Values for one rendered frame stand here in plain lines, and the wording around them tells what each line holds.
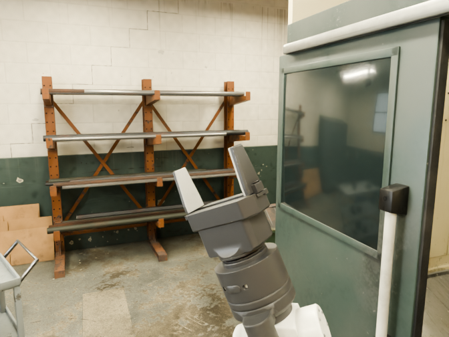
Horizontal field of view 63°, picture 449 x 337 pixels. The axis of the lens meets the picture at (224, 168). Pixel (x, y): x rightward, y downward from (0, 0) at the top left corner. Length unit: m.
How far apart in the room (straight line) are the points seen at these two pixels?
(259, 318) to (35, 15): 4.63
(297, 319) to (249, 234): 0.13
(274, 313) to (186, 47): 4.72
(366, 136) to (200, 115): 3.99
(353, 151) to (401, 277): 0.41
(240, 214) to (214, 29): 4.85
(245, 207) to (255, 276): 0.08
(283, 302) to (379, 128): 0.80
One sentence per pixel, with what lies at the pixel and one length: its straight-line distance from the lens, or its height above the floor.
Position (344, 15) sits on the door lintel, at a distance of 1.37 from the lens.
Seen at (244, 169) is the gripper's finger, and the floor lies 1.71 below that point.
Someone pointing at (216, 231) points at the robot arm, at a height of 1.63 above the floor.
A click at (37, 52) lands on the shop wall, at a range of 4.83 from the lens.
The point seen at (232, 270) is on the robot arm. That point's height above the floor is 1.59.
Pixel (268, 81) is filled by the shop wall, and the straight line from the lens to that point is 5.51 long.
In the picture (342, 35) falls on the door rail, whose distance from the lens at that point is 1.31.
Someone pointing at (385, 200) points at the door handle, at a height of 1.53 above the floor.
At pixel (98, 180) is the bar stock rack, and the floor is 0.97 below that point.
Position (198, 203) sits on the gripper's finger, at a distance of 0.52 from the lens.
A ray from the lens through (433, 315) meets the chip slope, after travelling 2.20.
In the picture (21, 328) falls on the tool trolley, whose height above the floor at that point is 0.60.
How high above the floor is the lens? 1.79
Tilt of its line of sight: 10 degrees down
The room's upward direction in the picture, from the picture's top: straight up
